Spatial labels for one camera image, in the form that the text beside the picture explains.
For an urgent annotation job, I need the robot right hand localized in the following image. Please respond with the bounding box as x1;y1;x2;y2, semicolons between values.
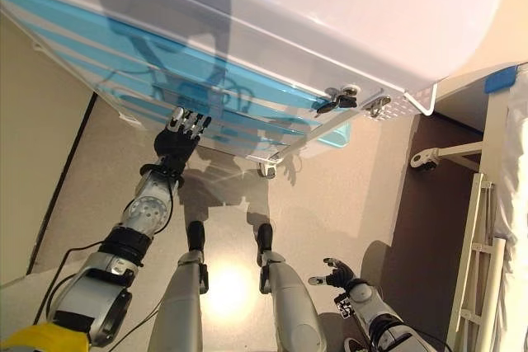
308;257;358;289

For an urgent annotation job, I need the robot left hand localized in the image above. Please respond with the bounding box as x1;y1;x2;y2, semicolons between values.
153;106;212;166

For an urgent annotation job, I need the yellow shoulder cover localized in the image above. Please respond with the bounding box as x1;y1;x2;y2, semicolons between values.
0;321;91;352

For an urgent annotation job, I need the silver robot right leg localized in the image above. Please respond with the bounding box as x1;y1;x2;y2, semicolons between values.
257;251;330;352

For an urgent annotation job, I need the black robot right foot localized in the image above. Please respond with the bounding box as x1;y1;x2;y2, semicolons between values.
255;222;276;255

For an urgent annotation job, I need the black robot foot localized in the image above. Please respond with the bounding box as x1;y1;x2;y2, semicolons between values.
186;219;207;253
255;222;276;255

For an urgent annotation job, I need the black robot left foot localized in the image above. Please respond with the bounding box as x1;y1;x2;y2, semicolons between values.
186;219;207;253

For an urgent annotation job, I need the cart caster wheel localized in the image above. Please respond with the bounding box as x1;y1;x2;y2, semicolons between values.
257;162;278;181

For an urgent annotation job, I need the light blue waste bin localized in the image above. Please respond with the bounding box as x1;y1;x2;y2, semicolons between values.
307;120;352;151

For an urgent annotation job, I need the bed caster wheel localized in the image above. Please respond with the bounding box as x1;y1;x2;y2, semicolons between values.
410;148;439;171

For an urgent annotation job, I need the black cart key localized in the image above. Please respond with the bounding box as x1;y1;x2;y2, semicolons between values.
316;93;358;116

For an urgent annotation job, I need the metal cart latch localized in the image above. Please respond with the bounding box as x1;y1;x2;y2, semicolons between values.
362;95;393;118

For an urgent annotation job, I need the white medical trolley cart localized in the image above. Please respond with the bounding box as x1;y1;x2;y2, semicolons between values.
0;0;512;182

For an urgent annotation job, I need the white hospital bed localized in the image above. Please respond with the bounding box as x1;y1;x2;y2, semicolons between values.
408;61;528;352

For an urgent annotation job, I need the blue tape piece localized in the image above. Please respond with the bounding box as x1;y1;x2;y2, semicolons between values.
484;65;519;94

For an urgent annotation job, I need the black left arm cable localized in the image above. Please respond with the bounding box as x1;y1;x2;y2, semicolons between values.
35;178;175;328

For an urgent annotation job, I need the white folding bed rail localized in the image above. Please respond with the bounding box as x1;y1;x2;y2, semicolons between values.
448;172;509;333

